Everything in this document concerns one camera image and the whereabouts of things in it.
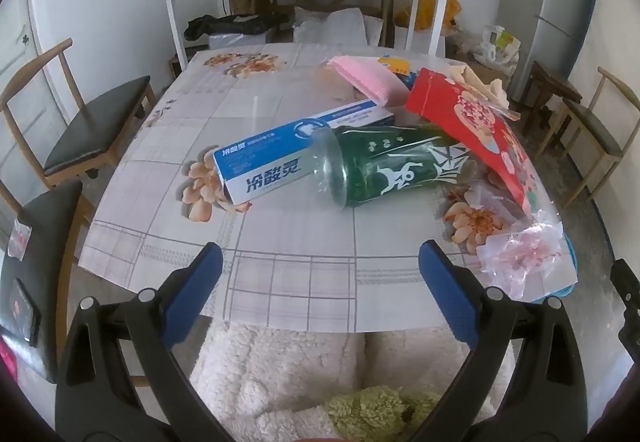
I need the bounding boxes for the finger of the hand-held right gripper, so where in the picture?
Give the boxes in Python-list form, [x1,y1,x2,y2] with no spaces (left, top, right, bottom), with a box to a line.
[611,259,640,320]

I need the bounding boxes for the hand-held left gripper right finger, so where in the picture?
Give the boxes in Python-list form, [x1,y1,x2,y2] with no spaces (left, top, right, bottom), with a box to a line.
[419,239,588,442]

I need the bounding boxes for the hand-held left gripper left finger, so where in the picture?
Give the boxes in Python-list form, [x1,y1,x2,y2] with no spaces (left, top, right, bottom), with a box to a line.
[55,241,236,442]

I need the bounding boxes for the blue mesh wastebasket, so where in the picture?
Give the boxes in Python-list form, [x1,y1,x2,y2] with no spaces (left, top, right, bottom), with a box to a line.
[542,229,581,298]

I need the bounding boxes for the clear plastic bag pink print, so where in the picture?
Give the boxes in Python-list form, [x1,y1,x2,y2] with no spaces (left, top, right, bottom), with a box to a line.
[472,182,563,298]

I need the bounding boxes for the blue white toothpaste box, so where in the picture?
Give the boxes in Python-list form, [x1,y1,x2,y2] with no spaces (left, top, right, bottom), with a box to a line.
[212,103,396,205]

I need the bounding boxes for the green plastic bottle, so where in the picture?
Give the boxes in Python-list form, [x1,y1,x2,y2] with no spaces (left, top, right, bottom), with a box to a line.
[309,122,476,210]

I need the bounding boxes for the red paper bag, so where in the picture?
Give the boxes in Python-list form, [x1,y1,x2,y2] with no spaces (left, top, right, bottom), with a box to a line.
[405,67,543,218]

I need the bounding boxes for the beige paper scraps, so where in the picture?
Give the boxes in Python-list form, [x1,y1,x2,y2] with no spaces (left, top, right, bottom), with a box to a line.
[447,64,521,123]

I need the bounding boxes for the blue yellow packet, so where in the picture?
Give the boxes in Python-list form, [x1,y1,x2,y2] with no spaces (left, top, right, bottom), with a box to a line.
[377,55,421,90]

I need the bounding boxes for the floral tablecloth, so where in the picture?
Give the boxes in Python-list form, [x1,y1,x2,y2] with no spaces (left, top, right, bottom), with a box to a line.
[77,42,578,333]

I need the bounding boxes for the white fluffy trousers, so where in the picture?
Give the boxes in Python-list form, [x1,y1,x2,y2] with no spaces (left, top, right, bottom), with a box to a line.
[190,322,516,442]

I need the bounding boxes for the green fluffy cloth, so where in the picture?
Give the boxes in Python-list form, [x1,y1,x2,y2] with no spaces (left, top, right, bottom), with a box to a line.
[322,386,443,442]

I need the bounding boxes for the wooden chair dark seat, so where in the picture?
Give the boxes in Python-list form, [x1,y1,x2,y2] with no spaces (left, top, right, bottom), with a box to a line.
[0,38,157,188]
[537,67,640,208]
[0,179,96,385]

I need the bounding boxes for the black phone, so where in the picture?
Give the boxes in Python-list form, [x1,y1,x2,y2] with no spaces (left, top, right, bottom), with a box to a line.
[9,278,42,348]

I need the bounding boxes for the pink white packet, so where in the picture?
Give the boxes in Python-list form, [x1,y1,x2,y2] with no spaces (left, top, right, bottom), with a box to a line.
[7,218,35,259]

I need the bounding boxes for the dark wooden stool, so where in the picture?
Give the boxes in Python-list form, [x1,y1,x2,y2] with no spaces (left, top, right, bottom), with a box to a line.
[520,60,583,135]

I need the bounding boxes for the white bag green print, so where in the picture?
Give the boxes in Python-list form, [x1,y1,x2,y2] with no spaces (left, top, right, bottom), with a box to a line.
[474,25,522,73]

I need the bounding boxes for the black bag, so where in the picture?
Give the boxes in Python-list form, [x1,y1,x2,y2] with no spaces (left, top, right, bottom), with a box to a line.
[184,14,290,42]

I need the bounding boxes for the white board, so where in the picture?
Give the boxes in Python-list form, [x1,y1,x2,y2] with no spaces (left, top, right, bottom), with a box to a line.
[365,15,388,48]

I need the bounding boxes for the yellow plastic bag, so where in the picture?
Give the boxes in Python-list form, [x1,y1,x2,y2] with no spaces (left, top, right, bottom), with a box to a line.
[397,0,461,30]

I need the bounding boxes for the white translucent plastic bag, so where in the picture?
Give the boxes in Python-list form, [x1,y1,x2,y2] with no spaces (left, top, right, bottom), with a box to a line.
[292,6,368,46]

